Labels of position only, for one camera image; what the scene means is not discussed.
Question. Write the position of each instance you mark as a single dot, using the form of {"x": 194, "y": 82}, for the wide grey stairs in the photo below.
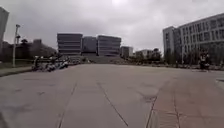
{"x": 96, "y": 59}

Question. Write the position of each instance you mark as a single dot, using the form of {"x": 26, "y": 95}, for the small grey building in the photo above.
{"x": 126, "y": 51}

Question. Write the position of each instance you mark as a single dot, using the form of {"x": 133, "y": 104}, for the grey paved plaza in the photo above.
{"x": 110, "y": 90}

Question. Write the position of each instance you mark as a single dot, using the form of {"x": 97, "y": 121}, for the large grey glass building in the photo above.
{"x": 89, "y": 45}

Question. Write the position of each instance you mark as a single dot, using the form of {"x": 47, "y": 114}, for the low pale building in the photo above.
{"x": 144, "y": 52}

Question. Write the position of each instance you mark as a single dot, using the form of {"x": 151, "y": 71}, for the row of parked bicycles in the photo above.
{"x": 53, "y": 64}

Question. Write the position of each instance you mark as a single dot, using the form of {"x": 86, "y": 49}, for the row of dark trees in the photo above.
{"x": 30, "y": 50}

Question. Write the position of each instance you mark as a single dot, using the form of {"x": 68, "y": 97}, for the person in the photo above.
{"x": 203, "y": 60}

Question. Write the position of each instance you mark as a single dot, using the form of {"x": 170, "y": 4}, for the pale multi-storey building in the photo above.
{"x": 200, "y": 35}

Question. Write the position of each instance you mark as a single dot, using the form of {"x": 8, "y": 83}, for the green grass strip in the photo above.
{"x": 13, "y": 63}

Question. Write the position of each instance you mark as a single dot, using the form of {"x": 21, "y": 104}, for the pale lamp pole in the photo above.
{"x": 14, "y": 46}

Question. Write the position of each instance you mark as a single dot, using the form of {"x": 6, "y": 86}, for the tall grey building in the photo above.
{"x": 2, "y": 23}

